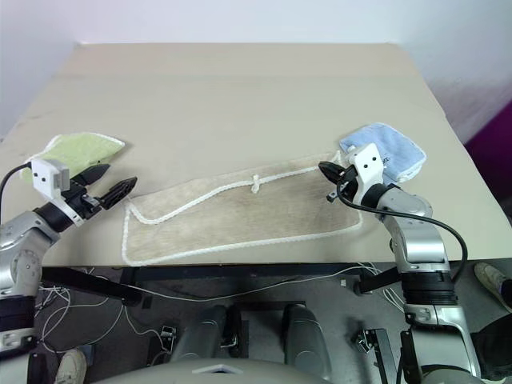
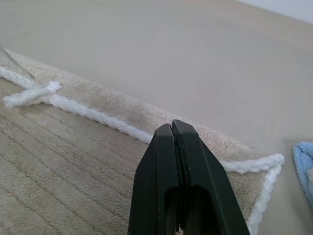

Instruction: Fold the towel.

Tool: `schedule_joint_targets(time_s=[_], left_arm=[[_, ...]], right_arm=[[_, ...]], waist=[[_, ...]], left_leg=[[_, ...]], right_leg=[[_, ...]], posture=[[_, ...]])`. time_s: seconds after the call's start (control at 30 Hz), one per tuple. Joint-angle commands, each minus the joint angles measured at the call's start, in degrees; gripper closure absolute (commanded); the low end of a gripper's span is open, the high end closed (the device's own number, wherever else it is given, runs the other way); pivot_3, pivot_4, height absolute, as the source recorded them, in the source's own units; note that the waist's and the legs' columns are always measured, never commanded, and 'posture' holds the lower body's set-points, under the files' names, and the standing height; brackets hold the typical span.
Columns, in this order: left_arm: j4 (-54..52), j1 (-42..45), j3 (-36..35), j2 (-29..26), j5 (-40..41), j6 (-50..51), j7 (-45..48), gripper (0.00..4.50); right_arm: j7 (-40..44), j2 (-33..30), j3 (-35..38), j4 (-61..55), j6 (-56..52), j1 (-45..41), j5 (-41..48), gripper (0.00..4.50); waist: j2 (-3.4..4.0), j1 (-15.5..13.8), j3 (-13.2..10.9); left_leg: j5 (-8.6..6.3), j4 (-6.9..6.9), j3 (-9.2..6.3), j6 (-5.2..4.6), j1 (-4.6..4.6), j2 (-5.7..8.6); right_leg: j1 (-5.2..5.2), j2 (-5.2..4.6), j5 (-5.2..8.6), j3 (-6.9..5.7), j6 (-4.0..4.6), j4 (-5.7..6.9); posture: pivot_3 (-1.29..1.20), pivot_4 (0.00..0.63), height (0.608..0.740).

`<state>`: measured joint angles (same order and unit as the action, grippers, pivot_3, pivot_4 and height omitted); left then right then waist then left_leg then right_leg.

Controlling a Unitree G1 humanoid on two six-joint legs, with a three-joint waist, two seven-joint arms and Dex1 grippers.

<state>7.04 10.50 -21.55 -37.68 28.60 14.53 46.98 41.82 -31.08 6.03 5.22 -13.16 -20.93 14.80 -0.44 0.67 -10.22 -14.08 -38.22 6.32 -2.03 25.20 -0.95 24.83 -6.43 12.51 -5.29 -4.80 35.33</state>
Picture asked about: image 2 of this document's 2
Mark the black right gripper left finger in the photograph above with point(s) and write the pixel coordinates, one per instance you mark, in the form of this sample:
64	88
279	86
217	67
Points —
154	176

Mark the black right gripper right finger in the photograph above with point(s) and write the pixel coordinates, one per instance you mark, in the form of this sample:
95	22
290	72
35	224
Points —
203	181

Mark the beige towel with white trim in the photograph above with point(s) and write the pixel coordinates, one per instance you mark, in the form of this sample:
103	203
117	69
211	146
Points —
73	156

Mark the light blue cloth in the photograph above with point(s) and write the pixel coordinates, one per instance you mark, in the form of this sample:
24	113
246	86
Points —
304	166

